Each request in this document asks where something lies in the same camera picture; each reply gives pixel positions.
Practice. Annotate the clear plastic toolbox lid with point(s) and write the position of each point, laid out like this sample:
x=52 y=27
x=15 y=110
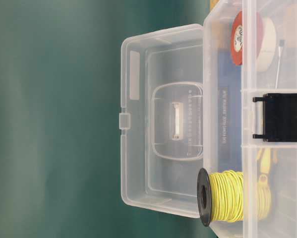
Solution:
x=161 y=119

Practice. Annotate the clear plastic toolbox base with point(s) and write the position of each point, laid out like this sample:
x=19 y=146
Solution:
x=232 y=118

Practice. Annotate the black toolbox latch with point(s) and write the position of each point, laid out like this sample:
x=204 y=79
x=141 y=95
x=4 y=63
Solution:
x=279 y=117

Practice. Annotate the red tape roll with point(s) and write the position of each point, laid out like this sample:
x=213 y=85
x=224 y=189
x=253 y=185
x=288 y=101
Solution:
x=236 y=39

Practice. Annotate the white tape roll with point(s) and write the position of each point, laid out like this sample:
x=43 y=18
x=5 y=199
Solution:
x=266 y=43

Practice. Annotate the yellow wire spool black flanges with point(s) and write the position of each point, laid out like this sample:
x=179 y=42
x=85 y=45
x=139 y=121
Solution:
x=220 y=196

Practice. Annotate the yellow handled pliers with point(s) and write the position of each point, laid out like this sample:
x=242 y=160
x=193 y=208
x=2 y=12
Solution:
x=267 y=162

